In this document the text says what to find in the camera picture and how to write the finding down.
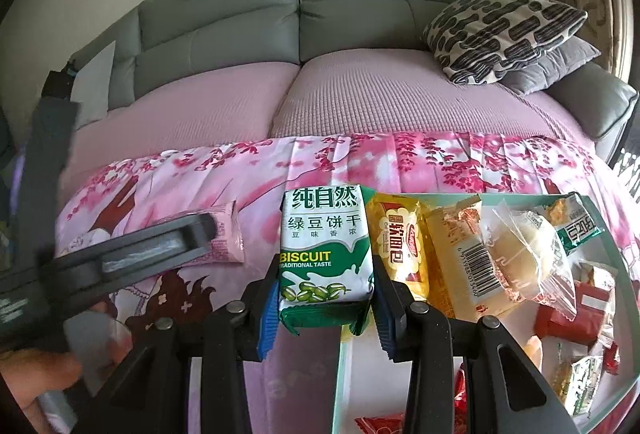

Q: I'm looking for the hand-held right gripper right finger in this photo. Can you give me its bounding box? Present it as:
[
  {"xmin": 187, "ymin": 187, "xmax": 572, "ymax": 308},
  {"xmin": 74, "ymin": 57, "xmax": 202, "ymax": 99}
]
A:
[{"xmin": 371, "ymin": 258, "xmax": 568, "ymax": 434}]

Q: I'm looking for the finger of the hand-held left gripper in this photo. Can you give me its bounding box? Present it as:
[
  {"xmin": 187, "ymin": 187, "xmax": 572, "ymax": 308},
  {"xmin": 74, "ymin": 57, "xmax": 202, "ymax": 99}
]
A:
[{"xmin": 47, "ymin": 211, "xmax": 219, "ymax": 295}]

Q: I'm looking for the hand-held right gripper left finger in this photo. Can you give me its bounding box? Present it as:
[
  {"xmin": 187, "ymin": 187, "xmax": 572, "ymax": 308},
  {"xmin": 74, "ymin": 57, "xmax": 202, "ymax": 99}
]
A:
[{"xmin": 90, "ymin": 258, "xmax": 282, "ymax": 434}]

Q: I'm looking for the teal rimmed white box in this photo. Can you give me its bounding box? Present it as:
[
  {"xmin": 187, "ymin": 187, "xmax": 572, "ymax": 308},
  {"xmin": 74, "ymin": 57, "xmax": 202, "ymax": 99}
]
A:
[{"xmin": 334, "ymin": 191, "xmax": 640, "ymax": 434}]

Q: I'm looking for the pink wafer packet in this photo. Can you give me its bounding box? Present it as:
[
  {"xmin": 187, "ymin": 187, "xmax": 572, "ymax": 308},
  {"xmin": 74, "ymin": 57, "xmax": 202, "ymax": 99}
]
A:
[{"xmin": 210, "ymin": 203, "xmax": 246, "ymax": 264}]

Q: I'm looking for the cream pudding cup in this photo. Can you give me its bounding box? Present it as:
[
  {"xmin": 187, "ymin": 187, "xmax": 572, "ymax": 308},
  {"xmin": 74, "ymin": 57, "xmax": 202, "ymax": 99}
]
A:
[{"xmin": 524, "ymin": 334, "xmax": 546, "ymax": 372}]

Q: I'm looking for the green burger print packet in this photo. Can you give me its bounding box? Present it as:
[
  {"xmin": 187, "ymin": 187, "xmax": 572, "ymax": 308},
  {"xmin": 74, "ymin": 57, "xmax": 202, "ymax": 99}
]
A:
[{"xmin": 552, "ymin": 354, "xmax": 606, "ymax": 417}]

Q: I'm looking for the person's left hand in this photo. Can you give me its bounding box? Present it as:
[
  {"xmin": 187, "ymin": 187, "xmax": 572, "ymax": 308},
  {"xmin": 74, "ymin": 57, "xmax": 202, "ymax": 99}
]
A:
[{"xmin": 0, "ymin": 348, "xmax": 83, "ymax": 434}]

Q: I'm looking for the yellow bread packet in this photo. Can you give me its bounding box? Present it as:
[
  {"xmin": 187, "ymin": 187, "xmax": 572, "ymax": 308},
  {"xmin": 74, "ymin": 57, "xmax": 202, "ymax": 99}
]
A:
[{"xmin": 365, "ymin": 192, "xmax": 432, "ymax": 300}]

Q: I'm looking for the clear brown cake packet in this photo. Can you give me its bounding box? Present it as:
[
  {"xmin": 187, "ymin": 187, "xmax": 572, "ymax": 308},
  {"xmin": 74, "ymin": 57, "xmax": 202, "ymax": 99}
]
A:
[{"xmin": 425, "ymin": 204, "xmax": 506, "ymax": 320}]

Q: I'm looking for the red wrapped candy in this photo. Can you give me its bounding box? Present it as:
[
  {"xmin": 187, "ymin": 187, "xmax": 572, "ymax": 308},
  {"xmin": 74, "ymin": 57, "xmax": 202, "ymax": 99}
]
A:
[
  {"xmin": 452, "ymin": 364, "xmax": 468, "ymax": 415},
  {"xmin": 602, "ymin": 339, "xmax": 621, "ymax": 375},
  {"xmin": 355, "ymin": 413, "xmax": 406, "ymax": 434}
]

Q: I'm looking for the cream bun clear packet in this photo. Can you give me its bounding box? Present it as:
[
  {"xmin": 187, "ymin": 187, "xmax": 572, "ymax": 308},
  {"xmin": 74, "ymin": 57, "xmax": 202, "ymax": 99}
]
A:
[{"xmin": 480, "ymin": 206, "xmax": 583, "ymax": 320}]

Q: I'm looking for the black bag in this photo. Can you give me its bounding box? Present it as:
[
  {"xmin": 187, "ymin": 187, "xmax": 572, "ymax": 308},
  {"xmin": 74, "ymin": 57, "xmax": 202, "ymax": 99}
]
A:
[{"xmin": 42, "ymin": 61, "xmax": 77, "ymax": 101}]

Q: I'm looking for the pink printed blanket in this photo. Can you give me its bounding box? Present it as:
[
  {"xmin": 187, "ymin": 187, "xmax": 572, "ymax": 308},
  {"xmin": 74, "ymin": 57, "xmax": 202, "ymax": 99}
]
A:
[{"xmin": 50, "ymin": 131, "xmax": 640, "ymax": 434}]

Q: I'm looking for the light grey pillow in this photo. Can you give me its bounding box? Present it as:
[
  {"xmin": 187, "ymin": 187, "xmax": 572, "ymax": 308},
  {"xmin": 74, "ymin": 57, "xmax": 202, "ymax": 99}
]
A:
[{"xmin": 72, "ymin": 40, "xmax": 117, "ymax": 127}]

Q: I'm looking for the red snack packet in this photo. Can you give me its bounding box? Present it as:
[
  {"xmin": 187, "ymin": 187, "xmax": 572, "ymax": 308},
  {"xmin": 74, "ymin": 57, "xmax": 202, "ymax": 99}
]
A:
[{"xmin": 534, "ymin": 304, "xmax": 608, "ymax": 346}]

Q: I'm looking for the red packet white label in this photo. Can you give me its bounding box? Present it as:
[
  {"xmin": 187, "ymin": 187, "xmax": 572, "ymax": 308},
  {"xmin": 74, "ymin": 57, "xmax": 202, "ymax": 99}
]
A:
[{"xmin": 570, "ymin": 264, "xmax": 619, "ymax": 330}]

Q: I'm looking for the pink sofa cover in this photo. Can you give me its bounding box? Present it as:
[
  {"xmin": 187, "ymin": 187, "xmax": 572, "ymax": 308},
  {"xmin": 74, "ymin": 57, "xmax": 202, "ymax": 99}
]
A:
[{"xmin": 60, "ymin": 49, "xmax": 601, "ymax": 175}]

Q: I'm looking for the black metal rack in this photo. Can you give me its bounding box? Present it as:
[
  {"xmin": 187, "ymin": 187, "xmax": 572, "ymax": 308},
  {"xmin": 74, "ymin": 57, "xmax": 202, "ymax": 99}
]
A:
[{"xmin": 612, "ymin": 146, "xmax": 640, "ymax": 200}]

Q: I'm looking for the dark grey pillow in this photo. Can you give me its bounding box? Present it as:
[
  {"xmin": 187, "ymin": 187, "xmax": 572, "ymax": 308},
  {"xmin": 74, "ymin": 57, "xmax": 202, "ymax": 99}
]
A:
[{"xmin": 502, "ymin": 36, "xmax": 602, "ymax": 96}]

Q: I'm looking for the black white patterned pillow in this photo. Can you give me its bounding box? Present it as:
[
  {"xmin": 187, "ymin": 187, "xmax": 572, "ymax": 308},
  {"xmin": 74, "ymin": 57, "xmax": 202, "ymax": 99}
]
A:
[{"xmin": 422, "ymin": 0, "xmax": 588, "ymax": 86}]

